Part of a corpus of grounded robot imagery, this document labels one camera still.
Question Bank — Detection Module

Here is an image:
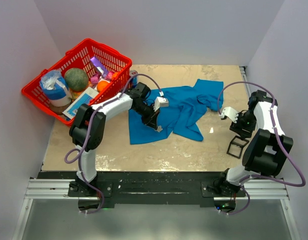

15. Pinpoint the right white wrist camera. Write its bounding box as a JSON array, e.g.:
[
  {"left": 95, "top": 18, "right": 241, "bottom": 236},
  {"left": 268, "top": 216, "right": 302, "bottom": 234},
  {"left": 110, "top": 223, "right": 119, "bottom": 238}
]
[{"left": 219, "top": 106, "right": 240, "bottom": 123}]

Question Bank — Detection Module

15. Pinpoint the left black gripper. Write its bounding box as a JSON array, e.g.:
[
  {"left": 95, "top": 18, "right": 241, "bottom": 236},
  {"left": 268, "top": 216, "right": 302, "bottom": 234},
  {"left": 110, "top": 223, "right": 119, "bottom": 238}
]
[{"left": 133, "top": 102, "right": 161, "bottom": 130}]

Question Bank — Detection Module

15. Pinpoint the blue white flat box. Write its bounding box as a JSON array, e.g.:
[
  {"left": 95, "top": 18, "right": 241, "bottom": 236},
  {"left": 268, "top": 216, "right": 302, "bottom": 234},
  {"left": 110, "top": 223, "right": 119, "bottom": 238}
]
[{"left": 62, "top": 87, "right": 98, "bottom": 120}]

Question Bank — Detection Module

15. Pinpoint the red plastic basket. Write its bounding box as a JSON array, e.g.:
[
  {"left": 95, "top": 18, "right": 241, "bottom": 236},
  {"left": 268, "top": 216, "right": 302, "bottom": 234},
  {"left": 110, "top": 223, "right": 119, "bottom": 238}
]
[{"left": 22, "top": 38, "right": 132, "bottom": 126}]

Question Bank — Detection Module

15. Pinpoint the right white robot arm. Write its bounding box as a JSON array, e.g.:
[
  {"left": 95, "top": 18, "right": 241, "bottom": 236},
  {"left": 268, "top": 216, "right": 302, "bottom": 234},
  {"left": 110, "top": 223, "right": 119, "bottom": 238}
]
[{"left": 207, "top": 90, "right": 293, "bottom": 197}]

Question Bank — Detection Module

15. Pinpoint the purple box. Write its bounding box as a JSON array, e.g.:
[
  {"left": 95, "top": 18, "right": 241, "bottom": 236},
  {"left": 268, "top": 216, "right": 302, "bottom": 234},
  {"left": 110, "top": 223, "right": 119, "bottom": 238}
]
[{"left": 90, "top": 56, "right": 109, "bottom": 78}]

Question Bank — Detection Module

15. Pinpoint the blue red drink can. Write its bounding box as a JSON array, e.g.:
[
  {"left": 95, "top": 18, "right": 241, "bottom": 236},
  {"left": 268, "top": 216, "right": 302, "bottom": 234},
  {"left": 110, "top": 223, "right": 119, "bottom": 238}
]
[{"left": 129, "top": 70, "right": 138, "bottom": 88}]

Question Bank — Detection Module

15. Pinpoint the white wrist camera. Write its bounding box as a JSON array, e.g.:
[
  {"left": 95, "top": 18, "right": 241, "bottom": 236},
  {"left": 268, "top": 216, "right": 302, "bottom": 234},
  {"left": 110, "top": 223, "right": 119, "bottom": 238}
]
[
  {"left": 153, "top": 96, "right": 169, "bottom": 111},
  {"left": 219, "top": 106, "right": 240, "bottom": 123}
]

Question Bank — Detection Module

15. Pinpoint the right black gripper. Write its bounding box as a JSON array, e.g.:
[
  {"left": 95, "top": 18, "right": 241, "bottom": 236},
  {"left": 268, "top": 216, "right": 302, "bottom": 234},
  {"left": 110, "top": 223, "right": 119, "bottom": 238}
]
[{"left": 230, "top": 110, "right": 257, "bottom": 139}]

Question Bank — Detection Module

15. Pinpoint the blue garment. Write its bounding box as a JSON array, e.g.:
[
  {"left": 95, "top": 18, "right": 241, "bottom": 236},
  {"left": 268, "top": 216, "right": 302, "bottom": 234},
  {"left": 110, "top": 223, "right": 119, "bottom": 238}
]
[{"left": 128, "top": 79, "right": 224, "bottom": 145}]

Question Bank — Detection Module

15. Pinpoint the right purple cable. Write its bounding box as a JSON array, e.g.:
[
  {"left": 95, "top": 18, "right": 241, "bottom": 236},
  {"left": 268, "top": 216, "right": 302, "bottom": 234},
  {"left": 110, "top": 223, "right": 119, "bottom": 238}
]
[{"left": 216, "top": 81, "right": 306, "bottom": 216}]

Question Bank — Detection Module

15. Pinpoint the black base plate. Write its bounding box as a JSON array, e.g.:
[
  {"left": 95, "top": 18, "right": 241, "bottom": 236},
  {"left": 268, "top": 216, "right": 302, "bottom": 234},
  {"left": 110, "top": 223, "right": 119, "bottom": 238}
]
[{"left": 38, "top": 171, "right": 246, "bottom": 211}]

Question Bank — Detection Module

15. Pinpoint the purple cable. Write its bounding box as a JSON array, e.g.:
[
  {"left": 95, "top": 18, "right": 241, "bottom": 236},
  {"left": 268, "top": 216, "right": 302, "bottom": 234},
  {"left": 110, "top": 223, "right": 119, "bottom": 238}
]
[
  {"left": 216, "top": 81, "right": 306, "bottom": 216},
  {"left": 64, "top": 73, "right": 165, "bottom": 215}
]

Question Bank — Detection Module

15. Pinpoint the blue white wrapped package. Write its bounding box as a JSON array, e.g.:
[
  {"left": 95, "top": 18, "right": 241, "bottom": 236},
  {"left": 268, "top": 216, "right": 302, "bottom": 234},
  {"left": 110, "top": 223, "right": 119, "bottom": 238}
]
[{"left": 40, "top": 70, "right": 71, "bottom": 107}]

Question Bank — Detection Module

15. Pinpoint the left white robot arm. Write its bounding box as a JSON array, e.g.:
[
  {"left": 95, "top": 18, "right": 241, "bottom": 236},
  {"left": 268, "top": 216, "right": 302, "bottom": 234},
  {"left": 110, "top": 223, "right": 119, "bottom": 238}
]
[{"left": 69, "top": 82, "right": 169, "bottom": 197}]

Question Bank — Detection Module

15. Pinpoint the green round melon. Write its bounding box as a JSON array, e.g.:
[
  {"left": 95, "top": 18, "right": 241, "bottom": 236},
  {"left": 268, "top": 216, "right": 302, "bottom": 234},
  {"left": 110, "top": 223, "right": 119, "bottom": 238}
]
[{"left": 64, "top": 68, "right": 89, "bottom": 92}]

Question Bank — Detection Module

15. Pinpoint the black square frame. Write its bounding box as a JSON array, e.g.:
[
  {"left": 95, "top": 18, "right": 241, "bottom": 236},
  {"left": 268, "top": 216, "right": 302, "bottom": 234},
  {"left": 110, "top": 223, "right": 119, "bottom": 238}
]
[{"left": 226, "top": 135, "right": 249, "bottom": 159}]

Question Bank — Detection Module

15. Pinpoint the orange fruit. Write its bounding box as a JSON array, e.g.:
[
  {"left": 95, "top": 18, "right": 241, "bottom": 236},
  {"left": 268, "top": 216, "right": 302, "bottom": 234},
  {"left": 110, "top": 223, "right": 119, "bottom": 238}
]
[{"left": 97, "top": 80, "right": 109, "bottom": 93}]

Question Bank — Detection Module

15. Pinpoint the pink packet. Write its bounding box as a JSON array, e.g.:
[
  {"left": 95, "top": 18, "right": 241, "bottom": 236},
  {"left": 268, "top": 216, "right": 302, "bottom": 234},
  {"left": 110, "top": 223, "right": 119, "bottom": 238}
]
[{"left": 90, "top": 71, "right": 117, "bottom": 85}]

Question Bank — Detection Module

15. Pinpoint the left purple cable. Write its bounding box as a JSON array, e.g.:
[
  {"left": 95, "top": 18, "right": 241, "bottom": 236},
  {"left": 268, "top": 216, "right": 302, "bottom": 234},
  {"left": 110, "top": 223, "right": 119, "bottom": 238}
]
[{"left": 64, "top": 73, "right": 165, "bottom": 215}]

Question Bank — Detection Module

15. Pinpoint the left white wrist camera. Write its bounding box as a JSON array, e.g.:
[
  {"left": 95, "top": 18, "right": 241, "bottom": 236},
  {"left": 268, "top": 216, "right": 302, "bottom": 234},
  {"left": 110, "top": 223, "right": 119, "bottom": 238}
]
[{"left": 153, "top": 96, "right": 169, "bottom": 111}]

